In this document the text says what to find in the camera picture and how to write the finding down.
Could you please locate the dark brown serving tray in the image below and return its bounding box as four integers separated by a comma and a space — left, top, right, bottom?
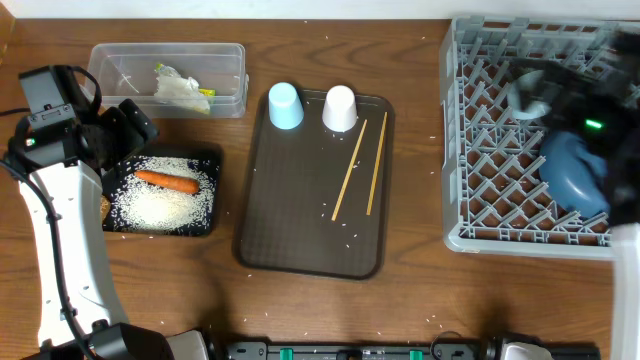
233, 89, 394, 280

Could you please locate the grey dishwasher rack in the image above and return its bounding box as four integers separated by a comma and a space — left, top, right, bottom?
439, 15, 639, 261

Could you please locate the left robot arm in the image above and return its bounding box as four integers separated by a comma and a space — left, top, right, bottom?
1, 99, 212, 359

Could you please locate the orange carrot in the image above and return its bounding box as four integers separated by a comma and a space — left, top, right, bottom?
134, 170, 200, 194

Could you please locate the black waste tray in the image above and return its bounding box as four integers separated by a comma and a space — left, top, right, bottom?
99, 142, 225, 238

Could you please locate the white cup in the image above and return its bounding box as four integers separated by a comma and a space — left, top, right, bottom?
322, 85, 357, 132

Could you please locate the light blue bowl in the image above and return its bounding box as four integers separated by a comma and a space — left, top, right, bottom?
507, 70, 550, 121

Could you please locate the white napkin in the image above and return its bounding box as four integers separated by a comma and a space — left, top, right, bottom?
152, 74, 212, 115

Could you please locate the clear plastic bin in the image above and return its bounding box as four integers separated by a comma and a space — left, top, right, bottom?
83, 43, 249, 119

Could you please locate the light blue cup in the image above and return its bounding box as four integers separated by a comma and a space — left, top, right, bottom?
268, 82, 304, 130

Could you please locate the brown textured food piece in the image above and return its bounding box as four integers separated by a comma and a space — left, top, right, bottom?
100, 196, 111, 222

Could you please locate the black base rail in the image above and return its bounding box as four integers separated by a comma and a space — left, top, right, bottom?
219, 340, 603, 360

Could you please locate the white rice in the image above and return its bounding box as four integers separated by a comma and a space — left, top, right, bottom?
107, 155, 219, 234

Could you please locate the dark blue plate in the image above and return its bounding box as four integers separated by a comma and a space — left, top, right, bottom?
539, 131, 610, 218

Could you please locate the green foil snack wrapper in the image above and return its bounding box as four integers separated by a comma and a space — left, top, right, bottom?
153, 62, 217, 115

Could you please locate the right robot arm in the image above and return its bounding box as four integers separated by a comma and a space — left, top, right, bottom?
514, 55, 639, 359

